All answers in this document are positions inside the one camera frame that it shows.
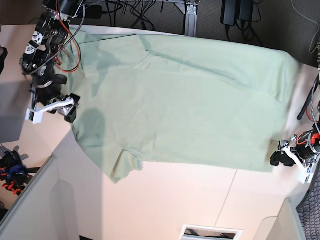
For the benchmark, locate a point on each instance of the grey mesh chair seat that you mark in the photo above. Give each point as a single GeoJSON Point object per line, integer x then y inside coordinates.
{"type": "Point", "coordinates": [309, 211]}

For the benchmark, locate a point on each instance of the grey partition panel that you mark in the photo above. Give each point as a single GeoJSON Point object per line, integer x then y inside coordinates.
{"type": "Point", "coordinates": [45, 210]}
{"type": "Point", "coordinates": [285, 226]}

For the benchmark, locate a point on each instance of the black power adapter brick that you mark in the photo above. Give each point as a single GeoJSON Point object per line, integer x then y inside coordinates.
{"type": "Point", "coordinates": [228, 12]}
{"type": "Point", "coordinates": [245, 10]}

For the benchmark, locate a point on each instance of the grey partition panel right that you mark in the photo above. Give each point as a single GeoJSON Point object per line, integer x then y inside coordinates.
{"type": "Point", "coordinates": [285, 226]}

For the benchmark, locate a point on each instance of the grey partition panel left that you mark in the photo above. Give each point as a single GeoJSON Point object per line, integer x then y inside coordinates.
{"type": "Point", "coordinates": [45, 210]}

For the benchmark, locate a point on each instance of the light green polo T-shirt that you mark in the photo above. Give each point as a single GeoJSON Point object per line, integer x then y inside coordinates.
{"type": "Point", "coordinates": [183, 100]}

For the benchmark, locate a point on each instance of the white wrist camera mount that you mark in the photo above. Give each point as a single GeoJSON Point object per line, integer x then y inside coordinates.
{"type": "Point", "coordinates": [36, 114]}
{"type": "Point", "coordinates": [305, 169]}

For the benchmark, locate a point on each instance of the black robot arm with red wires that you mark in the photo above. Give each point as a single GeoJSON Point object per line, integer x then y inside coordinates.
{"type": "Point", "coordinates": [51, 35]}

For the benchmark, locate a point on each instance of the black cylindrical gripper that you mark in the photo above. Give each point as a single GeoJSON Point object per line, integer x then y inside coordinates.
{"type": "Point", "coordinates": [46, 90]}
{"type": "Point", "coordinates": [307, 150]}

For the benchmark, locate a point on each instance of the black robot arm with orange wires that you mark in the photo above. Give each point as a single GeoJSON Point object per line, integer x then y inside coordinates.
{"type": "Point", "coordinates": [311, 96]}

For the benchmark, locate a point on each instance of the aluminium frame post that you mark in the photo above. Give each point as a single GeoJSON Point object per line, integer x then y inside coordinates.
{"type": "Point", "coordinates": [191, 17]}

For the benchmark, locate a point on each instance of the white table cable grommet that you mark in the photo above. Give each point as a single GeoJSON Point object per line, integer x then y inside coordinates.
{"type": "Point", "coordinates": [196, 232]}

